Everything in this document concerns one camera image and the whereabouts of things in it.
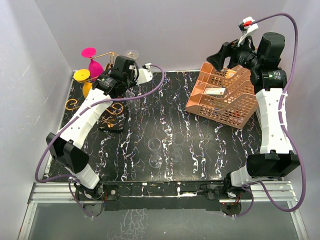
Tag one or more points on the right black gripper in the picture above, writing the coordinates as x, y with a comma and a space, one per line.
227, 49

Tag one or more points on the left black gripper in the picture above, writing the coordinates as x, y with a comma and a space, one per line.
134, 78

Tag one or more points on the clear wine glass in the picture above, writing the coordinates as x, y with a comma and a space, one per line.
178, 140
155, 147
132, 54

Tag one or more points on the pink plastic wine glass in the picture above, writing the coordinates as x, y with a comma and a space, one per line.
94, 67

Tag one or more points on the tall clear flute glass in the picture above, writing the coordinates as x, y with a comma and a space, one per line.
132, 105

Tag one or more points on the orange plastic wine glass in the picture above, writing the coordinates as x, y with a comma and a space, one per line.
83, 76

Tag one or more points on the clear wine glass front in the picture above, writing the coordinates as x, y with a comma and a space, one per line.
155, 147

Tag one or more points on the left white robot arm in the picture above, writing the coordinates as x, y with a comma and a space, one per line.
66, 146

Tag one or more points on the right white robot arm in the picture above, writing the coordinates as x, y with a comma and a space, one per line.
276, 158

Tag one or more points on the small white box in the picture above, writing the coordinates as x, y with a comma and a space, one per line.
217, 92

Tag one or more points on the peach plastic organiser basket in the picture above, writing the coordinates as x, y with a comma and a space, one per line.
239, 103

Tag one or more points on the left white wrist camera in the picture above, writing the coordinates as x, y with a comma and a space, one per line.
144, 74

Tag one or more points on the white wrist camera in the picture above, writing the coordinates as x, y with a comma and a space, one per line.
144, 74
247, 27

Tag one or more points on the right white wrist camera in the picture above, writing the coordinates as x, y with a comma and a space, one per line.
247, 27

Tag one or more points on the black base frame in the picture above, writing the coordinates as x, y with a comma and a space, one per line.
209, 195

